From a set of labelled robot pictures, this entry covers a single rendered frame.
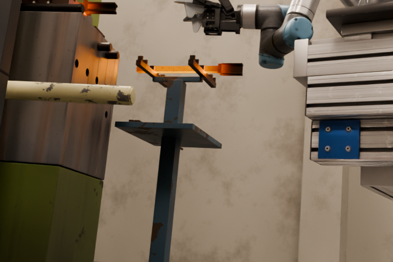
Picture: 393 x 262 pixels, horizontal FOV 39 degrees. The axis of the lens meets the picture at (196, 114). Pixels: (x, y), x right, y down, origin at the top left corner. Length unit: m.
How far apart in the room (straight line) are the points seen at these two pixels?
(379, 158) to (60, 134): 0.84
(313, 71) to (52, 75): 0.75
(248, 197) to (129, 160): 1.30
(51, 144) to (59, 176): 0.09
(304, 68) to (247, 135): 3.45
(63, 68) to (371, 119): 0.86
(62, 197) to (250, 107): 3.30
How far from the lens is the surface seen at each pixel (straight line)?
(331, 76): 1.24
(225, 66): 2.17
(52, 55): 1.65
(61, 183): 1.59
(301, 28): 1.53
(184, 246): 4.86
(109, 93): 1.30
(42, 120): 1.61
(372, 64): 1.23
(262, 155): 4.60
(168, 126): 1.97
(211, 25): 1.71
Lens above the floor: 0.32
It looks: 12 degrees up
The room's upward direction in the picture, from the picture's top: 5 degrees clockwise
